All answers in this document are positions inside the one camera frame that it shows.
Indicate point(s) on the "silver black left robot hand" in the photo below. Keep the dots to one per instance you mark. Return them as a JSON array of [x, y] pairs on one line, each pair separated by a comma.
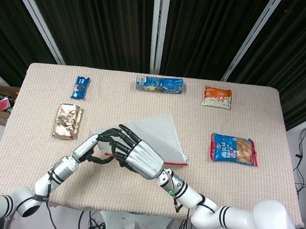
[[86, 146]]

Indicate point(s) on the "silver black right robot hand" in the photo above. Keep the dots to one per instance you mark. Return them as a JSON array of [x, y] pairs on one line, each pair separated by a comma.
[[144, 159]]

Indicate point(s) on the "clear zip bag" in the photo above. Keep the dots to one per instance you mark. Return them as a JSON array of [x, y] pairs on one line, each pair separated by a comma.
[[159, 132]]

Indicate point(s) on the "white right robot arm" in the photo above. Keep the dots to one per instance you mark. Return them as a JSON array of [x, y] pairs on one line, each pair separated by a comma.
[[240, 218]]

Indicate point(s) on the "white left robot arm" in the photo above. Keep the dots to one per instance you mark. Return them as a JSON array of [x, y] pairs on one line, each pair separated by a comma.
[[47, 182]]

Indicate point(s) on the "blue red snack bag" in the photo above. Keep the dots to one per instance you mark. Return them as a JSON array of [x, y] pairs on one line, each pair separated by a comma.
[[232, 150]]

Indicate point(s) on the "gold snack packet red print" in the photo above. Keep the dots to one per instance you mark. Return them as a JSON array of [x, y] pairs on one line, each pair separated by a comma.
[[67, 122]]

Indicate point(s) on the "beige waffle tablecloth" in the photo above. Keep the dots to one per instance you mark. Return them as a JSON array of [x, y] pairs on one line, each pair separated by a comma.
[[40, 148]]

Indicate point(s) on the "small blue cookie packet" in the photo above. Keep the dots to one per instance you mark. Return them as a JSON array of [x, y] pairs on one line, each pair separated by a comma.
[[80, 87]]

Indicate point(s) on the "long blue cookie box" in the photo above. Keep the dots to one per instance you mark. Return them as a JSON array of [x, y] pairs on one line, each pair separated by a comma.
[[160, 84]]

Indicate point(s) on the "red item in box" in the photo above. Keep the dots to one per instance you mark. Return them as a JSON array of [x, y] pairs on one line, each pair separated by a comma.
[[1, 104]]

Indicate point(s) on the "orange white snack packet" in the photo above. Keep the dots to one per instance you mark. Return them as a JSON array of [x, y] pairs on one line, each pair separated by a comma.
[[217, 97]]

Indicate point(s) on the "black curtain panel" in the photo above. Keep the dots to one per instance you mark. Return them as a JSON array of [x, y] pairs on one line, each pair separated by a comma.
[[4, 32], [208, 29], [98, 15], [302, 54]]

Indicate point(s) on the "white frame post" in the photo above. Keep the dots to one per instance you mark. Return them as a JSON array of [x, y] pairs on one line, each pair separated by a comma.
[[34, 13], [251, 37], [158, 25]]

